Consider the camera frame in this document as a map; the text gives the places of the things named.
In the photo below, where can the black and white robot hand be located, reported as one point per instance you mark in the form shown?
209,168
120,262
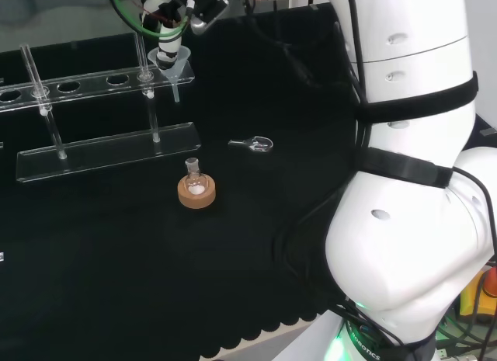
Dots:
169,42

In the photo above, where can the clear plastic funnel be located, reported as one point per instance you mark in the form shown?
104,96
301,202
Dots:
175,75

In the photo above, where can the clear acrylic funnel stand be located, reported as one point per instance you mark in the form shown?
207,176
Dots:
108,151

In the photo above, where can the clear glass weighing funnel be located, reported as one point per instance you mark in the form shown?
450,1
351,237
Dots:
258,144

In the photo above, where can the clear round-bottom flask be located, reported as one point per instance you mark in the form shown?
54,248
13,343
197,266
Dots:
194,182

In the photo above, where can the black cloth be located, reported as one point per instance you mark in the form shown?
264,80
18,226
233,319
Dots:
116,279

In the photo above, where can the yellow stop button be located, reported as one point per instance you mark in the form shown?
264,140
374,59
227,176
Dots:
479,295

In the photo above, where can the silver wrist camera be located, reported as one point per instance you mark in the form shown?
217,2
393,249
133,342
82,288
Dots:
209,15

